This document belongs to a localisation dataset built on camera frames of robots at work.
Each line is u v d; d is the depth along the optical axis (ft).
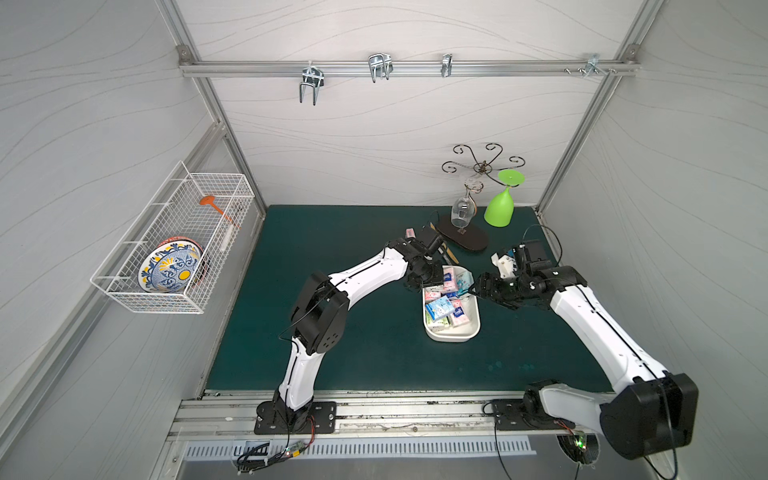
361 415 2.46
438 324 2.76
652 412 1.27
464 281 2.96
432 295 2.95
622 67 2.56
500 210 2.90
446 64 2.40
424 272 2.46
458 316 2.81
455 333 2.81
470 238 3.70
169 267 2.05
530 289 1.88
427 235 2.37
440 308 2.76
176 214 2.32
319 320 1.66
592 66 2.51
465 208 2.98
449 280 2.96
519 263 2.14
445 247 3.60
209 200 2.59
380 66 2.50
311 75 2.56
